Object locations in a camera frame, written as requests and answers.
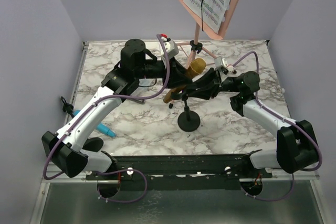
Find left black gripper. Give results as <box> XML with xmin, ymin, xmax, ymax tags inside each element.
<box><xmin>135</xmin><ymin>55</ymin><xmax>193</xmax><ymax>88</ymax></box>

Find gold microphone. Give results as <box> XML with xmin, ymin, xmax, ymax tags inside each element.
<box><xmin>163</xmin><ymin>58</ymin><xmax>206</xmax><ymax>103</ymax></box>

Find black desktop mic stand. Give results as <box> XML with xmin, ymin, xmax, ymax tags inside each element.
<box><xmin>171</xmin><ymin>91</ymin><xmax>201</xmax><ymax>132</ymax></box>

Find blue microphone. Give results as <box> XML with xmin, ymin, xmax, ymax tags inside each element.
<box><xmin>73</xmin><ymin>110</ymin><xmax>117</xmax><ymax>138</ymax></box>

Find black round-base mic stand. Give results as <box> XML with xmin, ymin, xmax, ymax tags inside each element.
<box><xmin>60</xmin><ymin>96</ymin><xmax>103</xmax><ymax>152</ymax></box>

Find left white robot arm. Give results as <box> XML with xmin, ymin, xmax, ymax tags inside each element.
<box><xmin>41</xmin><ymin>34</ymin><xmax>192</xmax><ymax>179</ymax></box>

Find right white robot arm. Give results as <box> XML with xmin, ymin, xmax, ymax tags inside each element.
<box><xmin>186</xmin><ymin>69</ymin><xmax>322</xmax><ymax>178</ymax></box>

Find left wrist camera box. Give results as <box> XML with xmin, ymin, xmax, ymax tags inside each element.
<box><xmin>160</xmin><ymin>34</ymin><xmax>179</xmax><ymax>60</ymax></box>

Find black mounting rail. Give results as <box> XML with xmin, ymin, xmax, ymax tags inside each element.
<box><xmin>86</xmin><ymin>154</ymin><xmax>272</xmax><ymax>190</ymax></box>

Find aluminium frame rail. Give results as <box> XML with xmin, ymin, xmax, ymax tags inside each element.
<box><xmin>39</xmin><ymin>160</ymin><xmax>320</xmax><ymax>183</ymax></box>

